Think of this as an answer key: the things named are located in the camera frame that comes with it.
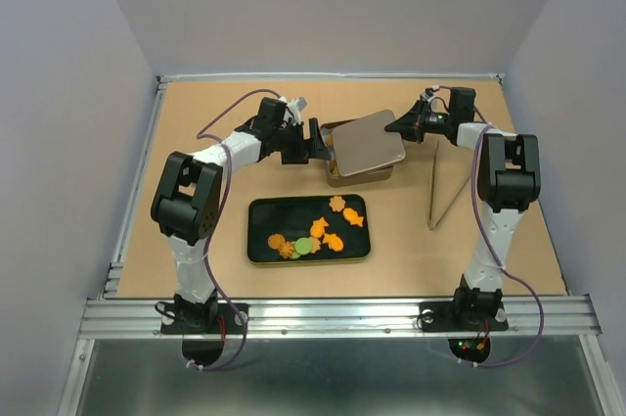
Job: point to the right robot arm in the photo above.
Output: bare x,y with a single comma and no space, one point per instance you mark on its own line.
505,182

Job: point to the flower shaped cookie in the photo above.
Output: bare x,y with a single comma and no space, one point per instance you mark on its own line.
337,203

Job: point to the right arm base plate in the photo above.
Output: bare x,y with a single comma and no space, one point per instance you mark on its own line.
440,316

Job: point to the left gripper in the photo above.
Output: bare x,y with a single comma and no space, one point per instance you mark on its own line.
312,148

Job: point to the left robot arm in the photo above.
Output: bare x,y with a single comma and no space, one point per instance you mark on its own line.
192,191

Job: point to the aluminium rail frame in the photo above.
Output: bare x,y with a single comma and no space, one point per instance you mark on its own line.
329,339

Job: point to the gold cookie tin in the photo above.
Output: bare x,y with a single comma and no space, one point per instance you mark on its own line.
371,176

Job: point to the fish shaped cookie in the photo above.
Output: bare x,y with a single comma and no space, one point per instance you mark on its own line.
353,217

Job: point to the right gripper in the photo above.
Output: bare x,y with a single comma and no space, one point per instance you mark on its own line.
411,125

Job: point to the green sandwich cookie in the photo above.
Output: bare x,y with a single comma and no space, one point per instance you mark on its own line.
303,246

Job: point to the lower swirl cookie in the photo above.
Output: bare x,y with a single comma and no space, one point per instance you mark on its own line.
286,250

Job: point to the metal tongs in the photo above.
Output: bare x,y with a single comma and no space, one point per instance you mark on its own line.
449,178

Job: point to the black serving tray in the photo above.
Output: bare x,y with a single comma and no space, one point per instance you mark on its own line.
292,217

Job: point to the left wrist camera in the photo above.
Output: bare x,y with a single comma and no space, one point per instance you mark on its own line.
294,110

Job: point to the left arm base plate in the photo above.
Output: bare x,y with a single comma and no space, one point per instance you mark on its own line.
221,320

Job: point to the grey tin lid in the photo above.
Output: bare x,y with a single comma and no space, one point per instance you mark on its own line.
363,145

